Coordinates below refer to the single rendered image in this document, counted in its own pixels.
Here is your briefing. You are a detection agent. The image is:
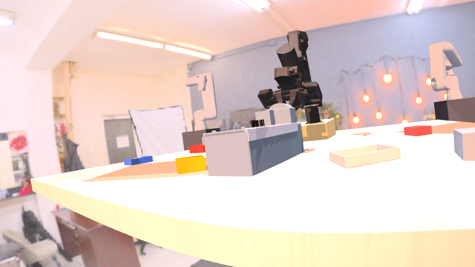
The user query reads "red rectangular block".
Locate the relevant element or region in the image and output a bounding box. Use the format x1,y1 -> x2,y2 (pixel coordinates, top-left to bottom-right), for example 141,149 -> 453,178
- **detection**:
404,125 -> 432,136
189,144 -> 205,154

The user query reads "blue rectangular block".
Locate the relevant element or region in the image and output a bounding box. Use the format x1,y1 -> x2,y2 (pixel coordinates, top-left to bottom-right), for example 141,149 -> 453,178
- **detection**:
124,156 -> 153,165

